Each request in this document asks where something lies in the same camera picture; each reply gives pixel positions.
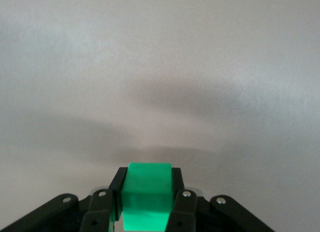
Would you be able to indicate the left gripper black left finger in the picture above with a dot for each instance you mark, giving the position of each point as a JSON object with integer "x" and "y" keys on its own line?
{"x": 75, "y": 214}

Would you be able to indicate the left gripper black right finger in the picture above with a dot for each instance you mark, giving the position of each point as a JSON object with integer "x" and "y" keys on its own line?
{"x": 195, "y": 212}

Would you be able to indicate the green cube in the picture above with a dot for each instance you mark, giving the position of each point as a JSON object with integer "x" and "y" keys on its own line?
{"x": 146, "y": 192}

